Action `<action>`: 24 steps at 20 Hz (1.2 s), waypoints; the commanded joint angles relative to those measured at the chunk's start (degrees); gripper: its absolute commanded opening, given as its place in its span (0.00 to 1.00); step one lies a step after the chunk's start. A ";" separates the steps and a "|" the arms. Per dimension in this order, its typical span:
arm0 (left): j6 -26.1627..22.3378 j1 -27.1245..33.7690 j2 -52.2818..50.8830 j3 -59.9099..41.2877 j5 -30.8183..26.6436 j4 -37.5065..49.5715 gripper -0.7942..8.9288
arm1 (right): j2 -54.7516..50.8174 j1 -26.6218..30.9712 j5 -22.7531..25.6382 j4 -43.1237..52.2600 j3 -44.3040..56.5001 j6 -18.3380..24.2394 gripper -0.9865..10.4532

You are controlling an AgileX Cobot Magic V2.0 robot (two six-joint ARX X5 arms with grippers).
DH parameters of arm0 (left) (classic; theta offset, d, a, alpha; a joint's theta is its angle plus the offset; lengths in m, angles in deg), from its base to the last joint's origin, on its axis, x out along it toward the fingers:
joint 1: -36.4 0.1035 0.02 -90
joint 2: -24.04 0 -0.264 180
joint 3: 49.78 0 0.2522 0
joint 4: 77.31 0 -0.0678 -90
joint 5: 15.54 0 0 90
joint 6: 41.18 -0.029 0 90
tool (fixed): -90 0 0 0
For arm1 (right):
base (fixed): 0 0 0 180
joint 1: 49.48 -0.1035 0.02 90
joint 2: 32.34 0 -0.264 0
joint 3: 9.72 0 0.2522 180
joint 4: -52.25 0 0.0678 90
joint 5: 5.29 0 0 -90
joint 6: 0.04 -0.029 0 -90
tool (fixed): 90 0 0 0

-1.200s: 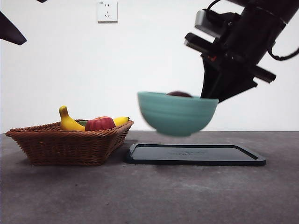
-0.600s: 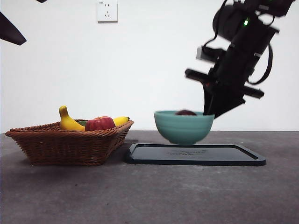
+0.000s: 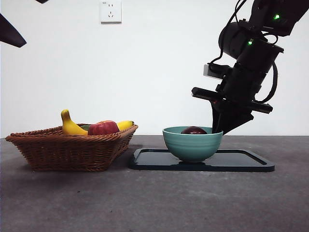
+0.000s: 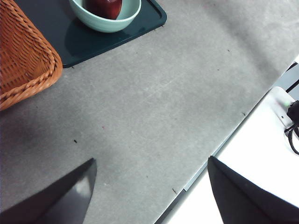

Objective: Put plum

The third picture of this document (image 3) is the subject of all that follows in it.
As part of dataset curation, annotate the dark red plum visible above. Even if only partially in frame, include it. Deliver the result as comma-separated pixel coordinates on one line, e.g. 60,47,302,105
180,126,208,135

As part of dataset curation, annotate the teal ribbed bowl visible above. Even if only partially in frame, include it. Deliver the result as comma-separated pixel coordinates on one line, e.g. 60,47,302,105
162,126,224,163

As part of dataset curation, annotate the dark rectangular tray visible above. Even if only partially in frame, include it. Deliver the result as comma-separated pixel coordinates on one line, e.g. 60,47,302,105
127,148,276,173

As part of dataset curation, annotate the straight yellow banana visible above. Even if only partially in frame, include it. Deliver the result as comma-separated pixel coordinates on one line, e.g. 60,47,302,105
116,120,134,131

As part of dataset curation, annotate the curved yellow banana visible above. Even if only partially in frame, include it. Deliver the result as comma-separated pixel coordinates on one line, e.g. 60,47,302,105
60,109,88,136

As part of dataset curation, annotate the red apple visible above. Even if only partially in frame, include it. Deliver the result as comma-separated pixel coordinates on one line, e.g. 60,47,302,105
87,120,120,136

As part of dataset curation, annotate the brown wicker basket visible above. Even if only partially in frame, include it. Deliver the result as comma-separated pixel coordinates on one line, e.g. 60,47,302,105
5,124,139,173

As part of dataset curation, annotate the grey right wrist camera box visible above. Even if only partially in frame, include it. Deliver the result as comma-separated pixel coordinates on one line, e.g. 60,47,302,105
203,63,226,82

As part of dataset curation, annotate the flat black right arm cable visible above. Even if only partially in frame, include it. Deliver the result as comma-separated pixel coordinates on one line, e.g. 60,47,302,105
254,60,279,102

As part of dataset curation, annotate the white wall socket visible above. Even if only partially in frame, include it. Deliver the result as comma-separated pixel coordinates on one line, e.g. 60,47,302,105
100,0,122,24

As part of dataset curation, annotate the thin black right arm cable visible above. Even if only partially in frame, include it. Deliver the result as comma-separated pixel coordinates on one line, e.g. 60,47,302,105
207,0,249,71

